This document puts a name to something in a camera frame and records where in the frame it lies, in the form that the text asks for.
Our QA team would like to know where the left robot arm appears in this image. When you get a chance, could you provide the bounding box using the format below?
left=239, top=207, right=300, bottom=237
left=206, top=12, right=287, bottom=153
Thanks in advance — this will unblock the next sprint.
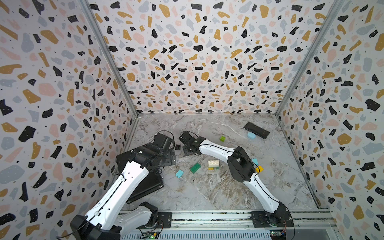
left=70, top=133, right=175, bottom=240

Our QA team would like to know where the light blue lego brick left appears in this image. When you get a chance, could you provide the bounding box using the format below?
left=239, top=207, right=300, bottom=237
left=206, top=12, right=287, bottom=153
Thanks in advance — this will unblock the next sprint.
left=176, top=170, right=184, bottom=178

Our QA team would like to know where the light blue lego brick right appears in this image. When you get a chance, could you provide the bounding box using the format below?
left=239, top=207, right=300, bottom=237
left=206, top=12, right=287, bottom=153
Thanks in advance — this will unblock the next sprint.
left=252, top=159, right=259, bottom=166

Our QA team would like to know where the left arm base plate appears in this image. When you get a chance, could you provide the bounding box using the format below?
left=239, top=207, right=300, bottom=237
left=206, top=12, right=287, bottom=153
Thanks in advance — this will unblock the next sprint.
left=139, top=212, right=173, bottom=230

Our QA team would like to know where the dark green long lego brick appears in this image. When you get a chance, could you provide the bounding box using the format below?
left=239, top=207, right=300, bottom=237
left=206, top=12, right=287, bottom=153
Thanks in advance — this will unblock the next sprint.
left=190, top=163, right=201, bottom=174

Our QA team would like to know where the light blue round object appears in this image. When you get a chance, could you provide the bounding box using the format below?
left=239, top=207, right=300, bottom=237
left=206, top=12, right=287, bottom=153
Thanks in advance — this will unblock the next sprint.
left=247, top=132, right=256, bottom=140

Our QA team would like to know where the light blue lego brick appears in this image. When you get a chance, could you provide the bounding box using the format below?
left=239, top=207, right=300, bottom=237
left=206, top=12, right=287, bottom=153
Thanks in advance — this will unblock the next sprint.
left=252, top=159, right=259, bottom=166
left=176, top=170, right=184, bottom=178

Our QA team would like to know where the black case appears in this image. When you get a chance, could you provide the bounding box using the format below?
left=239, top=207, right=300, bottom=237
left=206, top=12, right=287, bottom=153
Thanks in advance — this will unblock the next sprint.
left=117, top=144, right=165, bottom=203

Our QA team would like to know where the yellow lego brick right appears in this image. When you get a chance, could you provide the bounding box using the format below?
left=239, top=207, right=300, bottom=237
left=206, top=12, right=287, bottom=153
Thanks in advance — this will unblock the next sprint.
left=255, top=166, right=264, bottom=173

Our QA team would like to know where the black flat pouch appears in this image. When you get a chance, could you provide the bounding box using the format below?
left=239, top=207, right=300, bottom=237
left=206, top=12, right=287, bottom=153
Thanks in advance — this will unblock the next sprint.
left=244, top=122, right=270, bottom=139

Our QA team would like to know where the aluminium front rail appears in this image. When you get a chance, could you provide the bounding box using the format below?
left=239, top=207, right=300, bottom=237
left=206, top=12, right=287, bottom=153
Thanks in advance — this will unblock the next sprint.
left=121, top=210, right=342, bottom=240

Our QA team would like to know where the white long lego brick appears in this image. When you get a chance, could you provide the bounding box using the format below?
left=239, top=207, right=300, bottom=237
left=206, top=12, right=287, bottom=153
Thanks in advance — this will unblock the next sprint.
left=208, top=160, right=220, bottom=168

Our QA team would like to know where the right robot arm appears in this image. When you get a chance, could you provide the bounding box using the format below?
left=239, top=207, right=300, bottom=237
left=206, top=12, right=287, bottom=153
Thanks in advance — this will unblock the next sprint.
left=179, top=131, right=292, bottom=227

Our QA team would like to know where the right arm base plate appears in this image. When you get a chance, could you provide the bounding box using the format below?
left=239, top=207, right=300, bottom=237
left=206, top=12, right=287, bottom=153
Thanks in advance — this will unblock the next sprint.
left=250, top=211, right=294, bottom=228

